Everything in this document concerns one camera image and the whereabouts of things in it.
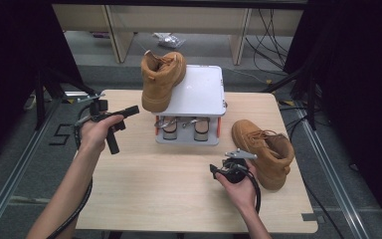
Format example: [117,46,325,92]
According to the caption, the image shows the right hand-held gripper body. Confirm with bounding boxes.
[219,148,259,185]

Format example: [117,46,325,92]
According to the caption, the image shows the aluminium rail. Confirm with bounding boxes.
[292,99,369,239]
[0,99,64,239]

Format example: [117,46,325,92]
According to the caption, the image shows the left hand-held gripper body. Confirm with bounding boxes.
[77,93,127,155]

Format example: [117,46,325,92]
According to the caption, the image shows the black curtain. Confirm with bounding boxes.
[0,0,84,167]
[283,0,382,230]

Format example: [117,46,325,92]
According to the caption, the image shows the thin white cable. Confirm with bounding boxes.
[223,66,270,84]

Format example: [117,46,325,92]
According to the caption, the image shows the right hand-held gripper black cable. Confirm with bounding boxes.
[245,170,263,213]

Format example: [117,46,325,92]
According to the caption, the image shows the black sandal with silver straps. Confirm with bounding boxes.
[182,117,211,142]
[154,117,179,141]

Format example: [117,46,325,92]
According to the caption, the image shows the crumpled clear plastic bag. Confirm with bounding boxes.
[152,32,186,50]

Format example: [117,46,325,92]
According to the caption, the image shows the black metal stand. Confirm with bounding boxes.
[262,63,317,131]
[33,66,98,130]

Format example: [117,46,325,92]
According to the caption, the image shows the person's left hand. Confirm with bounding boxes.
[79,114,125,155]

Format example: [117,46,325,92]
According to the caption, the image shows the beige wooden desk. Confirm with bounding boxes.
[53,3,304,66]

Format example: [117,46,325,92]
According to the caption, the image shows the bundle of black cables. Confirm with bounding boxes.
[245,8,292,71]

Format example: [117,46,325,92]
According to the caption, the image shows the left hand-held gripper black cable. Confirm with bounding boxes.
[46,104,96,239]

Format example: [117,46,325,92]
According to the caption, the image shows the person's right hand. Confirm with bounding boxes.
[215,160,259,214]

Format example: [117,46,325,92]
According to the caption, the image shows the hand-held gripper black cable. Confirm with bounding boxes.
[245,170,263,213]
[46,104,96,239]

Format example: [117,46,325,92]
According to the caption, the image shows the white two-tier shoe rack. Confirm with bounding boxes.
[150,64,228,146]

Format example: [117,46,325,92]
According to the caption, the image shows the tan suede boot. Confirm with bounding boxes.
[140,49,188,114]
[231,119,295,192]

